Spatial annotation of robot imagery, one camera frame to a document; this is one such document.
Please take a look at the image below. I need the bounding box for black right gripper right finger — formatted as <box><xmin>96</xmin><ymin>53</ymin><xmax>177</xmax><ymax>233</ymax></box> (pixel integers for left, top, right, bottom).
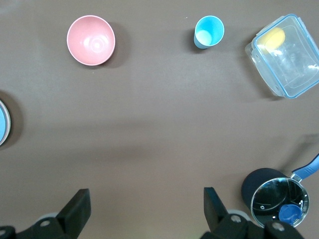
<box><xmin>201</xmin><ymin>187</ymin><xmax>304</xmax><ymax>239</ymax></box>

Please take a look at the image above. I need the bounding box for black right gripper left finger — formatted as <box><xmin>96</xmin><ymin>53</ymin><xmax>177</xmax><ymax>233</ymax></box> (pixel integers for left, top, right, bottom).
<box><xmin>0</xmin><ymin>188</ymin><xmax>91</xmax><ymax>239</ymax></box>

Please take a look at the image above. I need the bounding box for glass pot lid blue knob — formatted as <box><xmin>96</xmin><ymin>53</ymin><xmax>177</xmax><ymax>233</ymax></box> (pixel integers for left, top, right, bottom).
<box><xmin>250</xmin><ymin>177</ymin><xmax>311</xmax><ymax>229</ymax></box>

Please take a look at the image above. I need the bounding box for beige plate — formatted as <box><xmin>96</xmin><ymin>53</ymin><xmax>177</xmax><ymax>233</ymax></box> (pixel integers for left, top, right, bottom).
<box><xmin>0</xmin><ymin>98</ymin><xmax>12</xmax><ymax>147</ymax></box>

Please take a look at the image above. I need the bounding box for brown table cover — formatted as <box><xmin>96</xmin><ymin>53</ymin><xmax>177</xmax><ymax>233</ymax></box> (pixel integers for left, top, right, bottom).
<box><xmin>0</xmin><ymin>0</ymin><xmax>319</xmax><ymax>239</ymax></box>

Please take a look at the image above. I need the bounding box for clear plastic lidded container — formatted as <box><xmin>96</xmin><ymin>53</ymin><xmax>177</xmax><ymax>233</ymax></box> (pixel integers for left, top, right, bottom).
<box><xmin>245</xmin><ymin>13</ymin><xmax>319</xmax><ymax>100</ymax></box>

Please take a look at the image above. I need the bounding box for pink bowl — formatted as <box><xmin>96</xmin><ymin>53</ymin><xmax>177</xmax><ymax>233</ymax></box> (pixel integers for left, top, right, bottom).
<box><xmin>66</xmin><ymin>14</ymin><xmax>117</xmax><ymax>67</ymax></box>

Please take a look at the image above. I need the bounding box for blue cup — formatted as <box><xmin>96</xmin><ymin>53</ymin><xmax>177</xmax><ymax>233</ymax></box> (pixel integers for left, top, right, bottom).
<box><xmin>193</xmin><ymin>15</ymin><xmax>225</xmax><ymax>50</ymax></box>

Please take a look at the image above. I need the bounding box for yellow oval object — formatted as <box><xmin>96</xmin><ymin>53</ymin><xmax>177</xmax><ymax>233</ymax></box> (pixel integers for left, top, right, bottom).
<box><xmin>258</xmin><ymin>27</ymin><xmax>287</xmax><ymax>53</ymax></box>

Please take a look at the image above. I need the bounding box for black saucepan blue handle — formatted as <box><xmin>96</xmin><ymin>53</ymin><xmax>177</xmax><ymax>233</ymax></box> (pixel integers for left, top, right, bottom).
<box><xmin>240</xmin><ymin>153</ymin><xmax>319</xmax><ymax>229</ymax></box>

